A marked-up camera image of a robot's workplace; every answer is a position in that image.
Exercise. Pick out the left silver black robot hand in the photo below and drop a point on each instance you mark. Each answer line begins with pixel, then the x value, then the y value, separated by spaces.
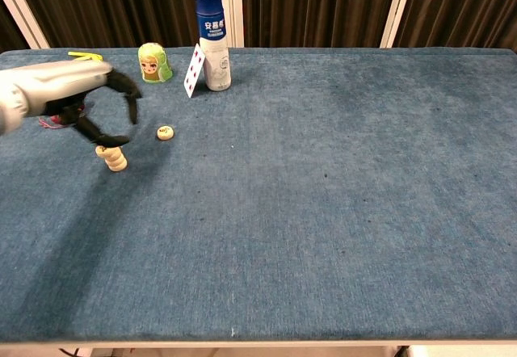
pixel 64 84

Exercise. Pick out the red diamonds playing card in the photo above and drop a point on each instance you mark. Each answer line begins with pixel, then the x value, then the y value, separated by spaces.
pixel 194 72

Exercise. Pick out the yellow orange tape measure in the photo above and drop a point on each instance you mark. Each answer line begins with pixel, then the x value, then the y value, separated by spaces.
pixel 82 55

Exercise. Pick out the dark purple grape bunch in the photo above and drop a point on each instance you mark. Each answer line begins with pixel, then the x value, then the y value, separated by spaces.
pixel 54 120

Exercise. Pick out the green doll figurine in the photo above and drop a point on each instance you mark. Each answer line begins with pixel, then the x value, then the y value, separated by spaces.
pixel 154 64

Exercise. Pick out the blue capped white bottle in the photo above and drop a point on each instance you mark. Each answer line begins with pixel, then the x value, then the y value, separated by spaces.
pixel 214 42

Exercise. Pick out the white frame post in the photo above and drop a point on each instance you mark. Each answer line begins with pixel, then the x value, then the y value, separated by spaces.
pixel 398 9
pixel 22 13
pixel 237 9

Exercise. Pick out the round cream chess piece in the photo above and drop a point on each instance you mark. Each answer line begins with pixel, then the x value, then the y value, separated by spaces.
pixel 118 166
pixel 165 132
pixel 113 156
pixel 102 150
pixel 117 160

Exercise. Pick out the blue felt table cover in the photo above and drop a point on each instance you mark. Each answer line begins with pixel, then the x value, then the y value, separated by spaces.
pixel 303 191

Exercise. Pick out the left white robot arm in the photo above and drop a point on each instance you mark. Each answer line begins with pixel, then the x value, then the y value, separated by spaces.
pixel 9 108

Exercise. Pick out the black pleated curtain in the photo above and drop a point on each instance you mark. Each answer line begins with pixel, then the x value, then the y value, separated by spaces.
pixel 315 5
pixel 464 5
pixel 10 38
pixel 121 5

